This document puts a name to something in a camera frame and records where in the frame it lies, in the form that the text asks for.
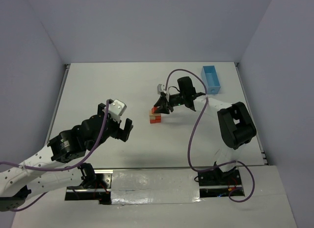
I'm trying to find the light blue plastic box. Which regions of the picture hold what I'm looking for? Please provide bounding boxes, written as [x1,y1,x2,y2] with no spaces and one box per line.
[201,66,221,95]

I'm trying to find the purple cable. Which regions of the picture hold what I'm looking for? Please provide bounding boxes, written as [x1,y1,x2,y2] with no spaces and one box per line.
[0,98,112,212]
[164,69,256,203]

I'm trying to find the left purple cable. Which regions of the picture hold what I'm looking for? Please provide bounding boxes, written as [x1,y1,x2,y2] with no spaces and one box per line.
[0,98,112,212]

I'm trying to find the long natural wood block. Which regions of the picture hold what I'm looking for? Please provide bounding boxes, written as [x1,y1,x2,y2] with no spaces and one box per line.
[149,110,161,118]

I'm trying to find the aluminium table edge rail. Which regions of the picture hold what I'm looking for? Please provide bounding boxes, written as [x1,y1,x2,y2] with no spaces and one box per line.
[234,62,269,166]

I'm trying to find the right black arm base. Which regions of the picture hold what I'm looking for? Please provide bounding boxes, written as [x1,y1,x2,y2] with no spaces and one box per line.
[194,167,244,198]

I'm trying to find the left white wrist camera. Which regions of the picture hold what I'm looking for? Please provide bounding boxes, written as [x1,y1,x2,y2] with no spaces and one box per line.
[104,99,127,123]

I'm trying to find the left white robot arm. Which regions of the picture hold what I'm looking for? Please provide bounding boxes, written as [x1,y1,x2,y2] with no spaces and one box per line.
[0,100,133,212]

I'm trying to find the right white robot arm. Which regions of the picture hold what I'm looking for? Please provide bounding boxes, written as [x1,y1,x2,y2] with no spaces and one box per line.
[154,76,257,177]

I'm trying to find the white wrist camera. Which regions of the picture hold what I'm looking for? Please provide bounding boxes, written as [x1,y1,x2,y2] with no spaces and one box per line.
[104,99,127,123]
[157,84,170,101]

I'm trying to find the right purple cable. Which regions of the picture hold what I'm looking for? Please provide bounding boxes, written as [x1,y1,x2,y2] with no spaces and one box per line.
[164,69,256,203]

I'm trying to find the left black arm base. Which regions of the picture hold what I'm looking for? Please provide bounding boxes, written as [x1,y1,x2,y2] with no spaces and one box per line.
[65,163,113,205]

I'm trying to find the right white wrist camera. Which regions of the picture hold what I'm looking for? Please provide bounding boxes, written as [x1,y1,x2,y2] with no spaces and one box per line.
[157,84,170,101]

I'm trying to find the silver tape strip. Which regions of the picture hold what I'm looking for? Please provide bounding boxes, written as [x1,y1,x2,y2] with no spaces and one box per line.
[111,169,201,205]

